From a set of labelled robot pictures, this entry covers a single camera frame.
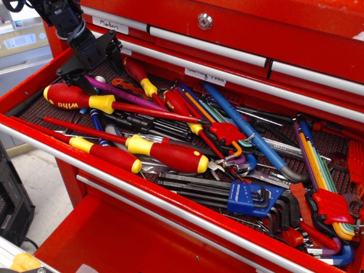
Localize red comb-like holder right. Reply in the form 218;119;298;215
347;140;363;188

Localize black Torx key set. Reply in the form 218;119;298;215
101;111;192;142

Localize violet Allen key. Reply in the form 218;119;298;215
86;76;164;110

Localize red yellow screwdriver front left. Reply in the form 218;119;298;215
11;116;142;173

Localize red tool chest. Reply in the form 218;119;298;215
1;1;363;272

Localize silver combination wrench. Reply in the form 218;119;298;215
260;136;333;163

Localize orange plastic key holder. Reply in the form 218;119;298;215
111;78;152;101

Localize white markers label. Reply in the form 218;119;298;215
92;16;129;35

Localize white cutting tools label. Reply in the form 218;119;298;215
184;68;227;86

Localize large red yellow Wiha screwdriver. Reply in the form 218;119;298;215
43;83;209;125

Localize blue holder black Allen keys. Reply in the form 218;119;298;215
157;173;300;233

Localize rainbow Allen key set right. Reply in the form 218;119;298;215
293;115;363;272

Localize red yellow screwdriver front centre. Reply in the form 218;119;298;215
41;116;209;173

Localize rainbow Allen key set centre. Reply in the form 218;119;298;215
176;84;257;173

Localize red yellow screwdriver middle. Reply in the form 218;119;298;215
163;90;225;172

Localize black device on floor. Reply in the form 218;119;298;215
1;146;35;246

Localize silver chest lock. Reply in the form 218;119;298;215
197;13;213;30

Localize large blue Allen key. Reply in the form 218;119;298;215
202;82;311;183

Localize blue white precision screwdriver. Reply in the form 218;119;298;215
79;76;106;114

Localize rainbow allen key set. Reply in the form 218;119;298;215
293;115;363;272
176;84;257;173

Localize red yellow screwdriver back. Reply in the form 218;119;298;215
123;57;166;109

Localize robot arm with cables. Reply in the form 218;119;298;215
2;0;86;43

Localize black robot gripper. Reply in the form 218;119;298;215
56;28;125;96

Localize open red drawer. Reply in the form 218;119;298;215
0;41;364;273

